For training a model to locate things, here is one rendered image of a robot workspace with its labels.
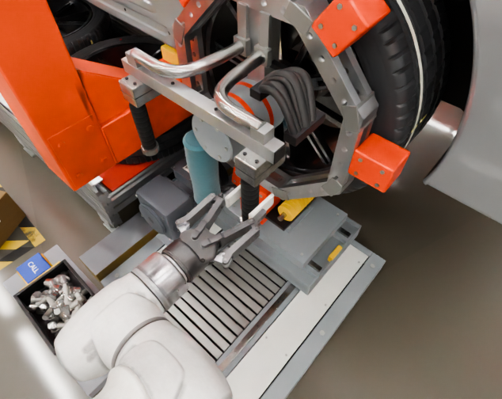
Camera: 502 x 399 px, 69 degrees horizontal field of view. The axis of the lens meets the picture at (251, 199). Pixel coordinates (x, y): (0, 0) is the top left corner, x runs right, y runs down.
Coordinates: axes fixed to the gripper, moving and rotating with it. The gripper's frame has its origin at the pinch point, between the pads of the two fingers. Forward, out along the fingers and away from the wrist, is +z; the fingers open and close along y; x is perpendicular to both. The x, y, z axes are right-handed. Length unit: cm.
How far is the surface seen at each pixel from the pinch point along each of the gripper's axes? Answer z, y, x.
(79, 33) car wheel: 40, -147, -32
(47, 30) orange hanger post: -3, -59, 16
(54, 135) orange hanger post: -14, -59, -9
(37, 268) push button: -38, -47, -35
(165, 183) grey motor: 10, -50, -42
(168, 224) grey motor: 0, -39, -48
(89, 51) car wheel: 34, -130, -32
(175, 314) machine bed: -15, -25, -77
